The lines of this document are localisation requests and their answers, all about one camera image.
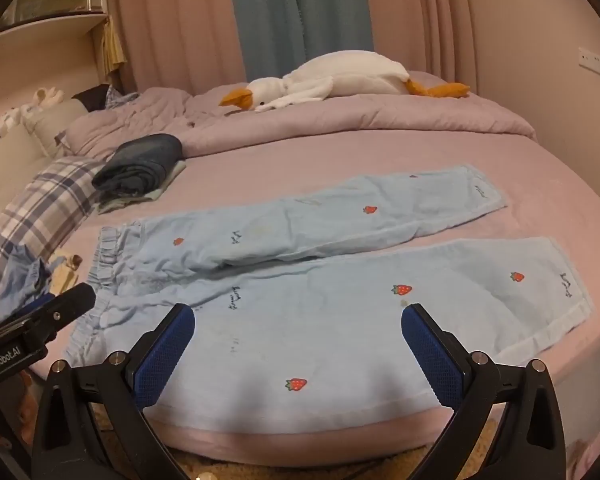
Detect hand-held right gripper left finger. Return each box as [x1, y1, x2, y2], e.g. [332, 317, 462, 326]
[31, 302, 197, 480]

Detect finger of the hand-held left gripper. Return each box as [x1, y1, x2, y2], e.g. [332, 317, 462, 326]
[0, 282, 97, 335]

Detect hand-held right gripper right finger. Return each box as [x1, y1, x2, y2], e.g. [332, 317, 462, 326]
[401, 302, 567, 480]

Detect light blue strawberry pants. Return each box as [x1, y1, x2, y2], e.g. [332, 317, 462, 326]
[62, 162, 595, 433]

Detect small yellow plush toy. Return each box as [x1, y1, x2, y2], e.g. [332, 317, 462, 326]
[47, 252, 83, 296]

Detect blue ruffled cloth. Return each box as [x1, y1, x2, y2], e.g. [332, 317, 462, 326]
[0, 244, 56, 318]

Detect plaid pillow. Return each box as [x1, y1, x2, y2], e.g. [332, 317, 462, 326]
[0, 156, 111, 311]

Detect beige headboard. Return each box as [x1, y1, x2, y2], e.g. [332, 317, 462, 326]
[0, 125, 56, 241]

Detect folded pale green cloth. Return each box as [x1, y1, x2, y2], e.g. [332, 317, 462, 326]
[97, 160, 187, 213]

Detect folded dark denim jeans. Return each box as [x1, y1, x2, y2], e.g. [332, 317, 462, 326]
[91, 133, 184, 197]

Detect pink patterned cloth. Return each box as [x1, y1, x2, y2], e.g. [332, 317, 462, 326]
[565, 430, 600, 480]

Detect beige cushion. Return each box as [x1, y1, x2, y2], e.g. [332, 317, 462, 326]
[22, 97, 88, 158]

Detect dark cloth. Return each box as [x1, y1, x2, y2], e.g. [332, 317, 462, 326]
[71, 84, 112, 112]

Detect plaid shirt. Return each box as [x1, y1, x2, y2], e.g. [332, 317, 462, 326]
[105, 85, 141, 111]

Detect pink round bed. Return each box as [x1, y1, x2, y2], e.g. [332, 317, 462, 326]
[55, 70, 600, 468]

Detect pink quilt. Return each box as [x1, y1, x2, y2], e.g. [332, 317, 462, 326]
[55, 70, 538, 158]

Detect yellow hanging cloth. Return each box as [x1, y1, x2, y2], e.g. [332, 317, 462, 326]
[100, 15, 128, 83]

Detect white shelf unit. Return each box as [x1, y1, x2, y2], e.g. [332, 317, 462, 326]
[0, 0, 113, 91]

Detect white goose plush toy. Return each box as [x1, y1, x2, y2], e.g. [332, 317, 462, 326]
[219, 50, 472, 113]

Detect pink curtain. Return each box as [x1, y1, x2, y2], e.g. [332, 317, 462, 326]
[362, 0, 481, 93]
[105, 0, 246, 96]

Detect blue curtain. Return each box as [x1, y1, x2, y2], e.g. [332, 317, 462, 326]
[225, 0, 376, 86]

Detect white wall socket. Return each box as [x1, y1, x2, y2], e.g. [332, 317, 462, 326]
[578, 47, 600, 86]

